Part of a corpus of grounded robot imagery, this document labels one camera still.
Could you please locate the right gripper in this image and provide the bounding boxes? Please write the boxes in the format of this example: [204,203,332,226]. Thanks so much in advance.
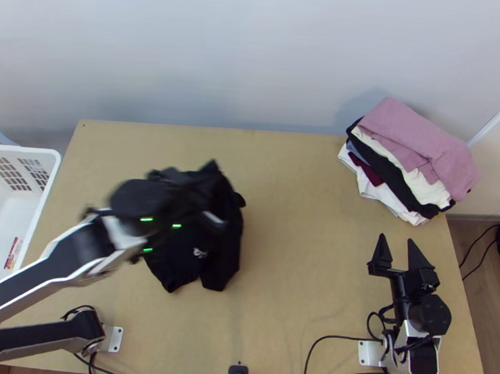
[365,232,437,312]

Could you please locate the black t-shirt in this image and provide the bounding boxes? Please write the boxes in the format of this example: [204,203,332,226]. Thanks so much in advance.
[137,155,251,298]

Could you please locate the pile of folded clothes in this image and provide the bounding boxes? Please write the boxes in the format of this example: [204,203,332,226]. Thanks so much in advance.
[334,94,488,231]

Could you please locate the white laundry basket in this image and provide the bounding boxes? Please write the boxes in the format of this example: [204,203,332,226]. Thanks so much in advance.
[0,145,63,279]

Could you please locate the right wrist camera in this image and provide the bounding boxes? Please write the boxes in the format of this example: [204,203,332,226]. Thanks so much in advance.
[417,266,442,296]

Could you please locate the black cable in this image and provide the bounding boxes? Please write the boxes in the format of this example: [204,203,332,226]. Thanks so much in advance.
[461,195,500,283]
[457,191,500,272]
[58,304,173,374]
[365,300,397,346]
[304,333,390,374]

